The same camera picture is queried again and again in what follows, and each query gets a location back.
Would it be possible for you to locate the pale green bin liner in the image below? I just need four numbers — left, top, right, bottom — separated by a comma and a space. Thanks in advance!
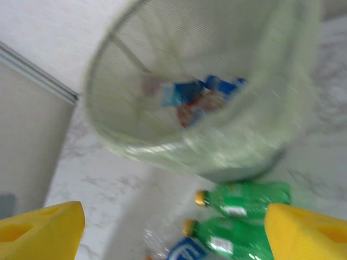
82, 0, 323, 177

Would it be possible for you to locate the green plastic bottle yellow cap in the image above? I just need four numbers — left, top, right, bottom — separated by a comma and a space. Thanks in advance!
182, 216, 275, 260
194, 181, 293, 219

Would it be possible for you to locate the metal mesh bin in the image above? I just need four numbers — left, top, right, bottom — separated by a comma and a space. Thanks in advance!
82, 0, 323, 184

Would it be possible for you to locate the crushed clear bottle blue label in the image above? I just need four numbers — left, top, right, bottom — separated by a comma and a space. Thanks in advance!
143, 220, 210, 260

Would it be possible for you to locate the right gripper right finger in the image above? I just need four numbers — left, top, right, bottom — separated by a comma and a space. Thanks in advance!
264, 203, 347, 260

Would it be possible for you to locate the white-capped clear bottle blue label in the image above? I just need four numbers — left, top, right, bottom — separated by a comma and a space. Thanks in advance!
202, 75, 248, 96

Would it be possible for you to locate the blue-capped clear bottle blue label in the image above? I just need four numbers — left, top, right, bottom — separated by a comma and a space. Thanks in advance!
159, 80, 203, 108

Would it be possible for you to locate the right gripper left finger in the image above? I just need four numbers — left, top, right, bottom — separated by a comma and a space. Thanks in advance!
0, 200, 86, 260

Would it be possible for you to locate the aluminium frame post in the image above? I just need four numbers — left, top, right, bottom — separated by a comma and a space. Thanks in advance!
0, 40, 80, 106

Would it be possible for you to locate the orange bottle red label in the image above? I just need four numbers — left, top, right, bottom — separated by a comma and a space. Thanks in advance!
175, 90, 227, 128

